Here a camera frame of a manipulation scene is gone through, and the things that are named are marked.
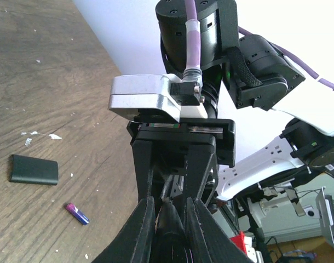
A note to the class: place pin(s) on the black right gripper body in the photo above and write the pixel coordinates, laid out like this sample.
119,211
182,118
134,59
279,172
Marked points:
177,137

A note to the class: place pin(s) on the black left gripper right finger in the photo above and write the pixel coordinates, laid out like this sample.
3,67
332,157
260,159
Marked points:
208,241

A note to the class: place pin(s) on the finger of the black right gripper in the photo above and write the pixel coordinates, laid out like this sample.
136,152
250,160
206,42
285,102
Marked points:
201,158
143,162

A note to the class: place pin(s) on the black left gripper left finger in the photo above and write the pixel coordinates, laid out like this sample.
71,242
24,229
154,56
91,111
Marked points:
133,242

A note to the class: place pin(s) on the black remote control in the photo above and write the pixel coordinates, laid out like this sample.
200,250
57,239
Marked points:
170,242

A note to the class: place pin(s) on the purple AAA battery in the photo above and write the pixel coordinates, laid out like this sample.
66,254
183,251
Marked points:
76,213

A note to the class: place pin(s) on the black battery compartment cover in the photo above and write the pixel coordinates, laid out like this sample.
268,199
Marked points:
30,170

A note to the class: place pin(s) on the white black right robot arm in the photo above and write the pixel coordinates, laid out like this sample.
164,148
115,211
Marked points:
255,74

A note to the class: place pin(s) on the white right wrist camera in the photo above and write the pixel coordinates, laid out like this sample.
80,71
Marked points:
147,99

